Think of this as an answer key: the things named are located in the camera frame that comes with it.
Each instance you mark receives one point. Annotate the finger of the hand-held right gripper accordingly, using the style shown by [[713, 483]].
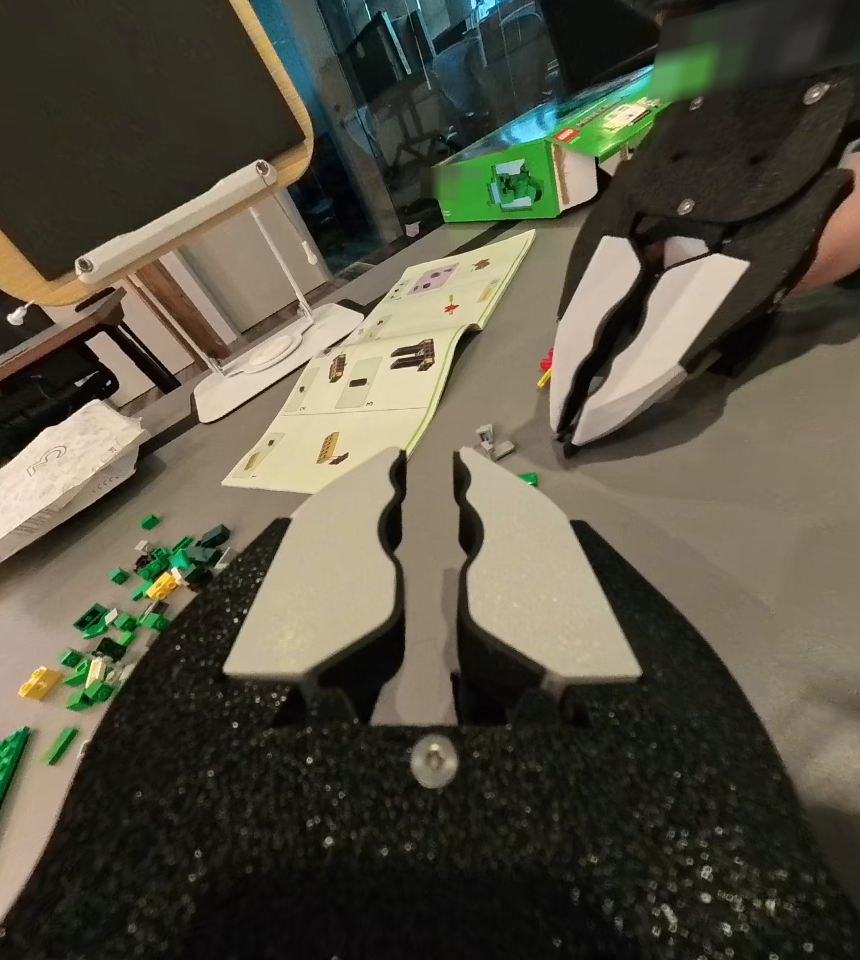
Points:
[[685, 322], [595, 322]]

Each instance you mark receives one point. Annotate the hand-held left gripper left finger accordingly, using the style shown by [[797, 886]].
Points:
[[325, 585]]

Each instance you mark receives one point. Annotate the red and yellow small piece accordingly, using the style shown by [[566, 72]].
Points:
[[546, 367]]

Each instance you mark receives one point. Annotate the white printed paper bag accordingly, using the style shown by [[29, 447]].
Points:
[[47, 480]]

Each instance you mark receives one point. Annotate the grey desk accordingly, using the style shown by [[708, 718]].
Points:
[[700, 525]]

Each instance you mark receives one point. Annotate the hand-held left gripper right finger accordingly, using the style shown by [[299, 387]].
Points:
[[542, 592]]

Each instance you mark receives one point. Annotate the grey frame piece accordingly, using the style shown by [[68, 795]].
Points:
[[501, 450]]

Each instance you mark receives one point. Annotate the white desk lamp board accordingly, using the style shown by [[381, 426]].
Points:
[[100, 112]]

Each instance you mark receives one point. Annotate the small grey piece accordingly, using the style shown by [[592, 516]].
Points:
[[484, 433]]

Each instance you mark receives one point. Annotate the pile of green bricks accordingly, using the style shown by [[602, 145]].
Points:
[[89, 621]]

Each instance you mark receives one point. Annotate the yellow brick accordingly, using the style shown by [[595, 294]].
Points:
[[162, 586], [40, 682]]

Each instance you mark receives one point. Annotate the pale green instruction booklet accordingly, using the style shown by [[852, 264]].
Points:
[[400, 352]]

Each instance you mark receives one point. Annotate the green toy set box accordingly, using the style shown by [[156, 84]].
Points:
[[595, 124]]

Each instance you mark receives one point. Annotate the small white brick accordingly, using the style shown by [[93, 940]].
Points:
[[96, 667]]

